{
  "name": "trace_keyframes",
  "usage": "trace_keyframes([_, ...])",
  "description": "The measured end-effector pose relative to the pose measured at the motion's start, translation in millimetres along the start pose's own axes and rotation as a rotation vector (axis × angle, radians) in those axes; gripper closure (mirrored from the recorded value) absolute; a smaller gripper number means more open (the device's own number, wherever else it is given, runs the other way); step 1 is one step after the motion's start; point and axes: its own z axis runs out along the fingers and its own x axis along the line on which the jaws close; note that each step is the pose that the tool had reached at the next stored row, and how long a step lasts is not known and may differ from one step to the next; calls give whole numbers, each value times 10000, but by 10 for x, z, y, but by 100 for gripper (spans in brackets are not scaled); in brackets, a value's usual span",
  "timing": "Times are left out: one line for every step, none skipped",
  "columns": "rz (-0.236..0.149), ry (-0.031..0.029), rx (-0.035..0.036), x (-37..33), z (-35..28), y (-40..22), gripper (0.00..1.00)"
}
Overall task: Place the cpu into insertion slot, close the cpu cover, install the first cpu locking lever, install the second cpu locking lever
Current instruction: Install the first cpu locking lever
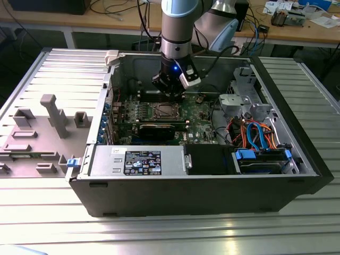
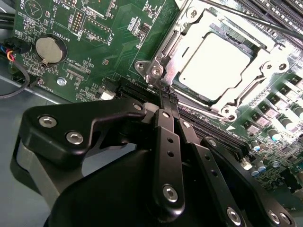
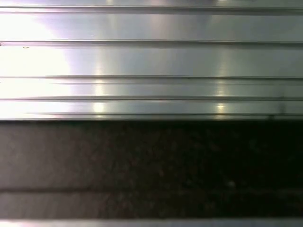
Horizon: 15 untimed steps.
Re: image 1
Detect silver CPU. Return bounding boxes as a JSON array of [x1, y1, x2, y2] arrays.
[[155, 105, 177, 117]]

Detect CPU socket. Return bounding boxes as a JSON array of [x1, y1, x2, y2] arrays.
[[150, 102, 184, 120]]

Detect black RAM slot bank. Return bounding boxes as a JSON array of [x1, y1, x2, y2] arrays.
[[139, 91, 186, 103], [139, 117, 188, 131]]

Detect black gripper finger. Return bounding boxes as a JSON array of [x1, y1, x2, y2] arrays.
[[171, 79, 185, 97], [151, 72, 172, 96]]

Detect white paper sheets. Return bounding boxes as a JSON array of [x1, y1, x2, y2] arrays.
[[309, 14, 340, 29]]

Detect silver metal drive cage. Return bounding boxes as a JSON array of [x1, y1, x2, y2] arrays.
[[218, 66, 281, 125]]

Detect large black box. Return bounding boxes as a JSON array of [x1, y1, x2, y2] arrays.
[[7, 0, 92, 16]]

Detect hard disk in blue carrier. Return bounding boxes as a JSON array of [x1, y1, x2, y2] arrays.
[[232, 148, 293, 175]]

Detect black tower computer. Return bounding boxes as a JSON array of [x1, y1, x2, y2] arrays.
[[235, 0, 250, 32]]

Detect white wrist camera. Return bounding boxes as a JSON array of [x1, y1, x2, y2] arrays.
[[178, 58, 201, 89]]

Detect grey parts rack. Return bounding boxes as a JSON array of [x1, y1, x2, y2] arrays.
[[0, 94, 94, 179]]

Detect blue expansion slot retainer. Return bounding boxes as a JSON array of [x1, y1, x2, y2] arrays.
[[97, 102, 111, 146]]

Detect black open PC case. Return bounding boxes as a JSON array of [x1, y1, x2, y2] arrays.
[[65, 49, 335, 218]]

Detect black graphics card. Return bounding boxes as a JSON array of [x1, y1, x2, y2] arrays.
[[138, 123, 176, 141]]

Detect wooden desk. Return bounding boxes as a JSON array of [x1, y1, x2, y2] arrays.
[[0, 0, 340, 50]]

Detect green motherboard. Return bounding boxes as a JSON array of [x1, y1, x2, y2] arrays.
[[111, 92, 221, 146]]

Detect metal finned heatsink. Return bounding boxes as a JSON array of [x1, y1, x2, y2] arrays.
[[270, 7, 289, 27]]

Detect printed paper sheets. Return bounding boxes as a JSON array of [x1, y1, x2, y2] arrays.
[[262, 1, 293, 15]]

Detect blue hanging cable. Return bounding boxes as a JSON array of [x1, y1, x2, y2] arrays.
[[253, 23, 261, 58]]

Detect beige case latch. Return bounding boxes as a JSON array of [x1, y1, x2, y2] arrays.
[[104, 49, 120, 66]]

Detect grey electronic device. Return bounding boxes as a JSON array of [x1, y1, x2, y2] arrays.
[[286, 9, 306, 27]]

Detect silver power supply unit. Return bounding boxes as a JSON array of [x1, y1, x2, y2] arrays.
[[89, 145, 186, 178]]

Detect blue flat data wire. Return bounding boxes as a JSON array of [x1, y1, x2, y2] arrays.
[[246, 121, 269, 151]]

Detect orange power wire bundle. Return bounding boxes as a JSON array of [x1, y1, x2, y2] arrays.
[[229, 118, 278, 150]]

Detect metal CPU socket cover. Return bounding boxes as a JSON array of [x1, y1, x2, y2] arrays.
[[150, 102, 183, 120]]

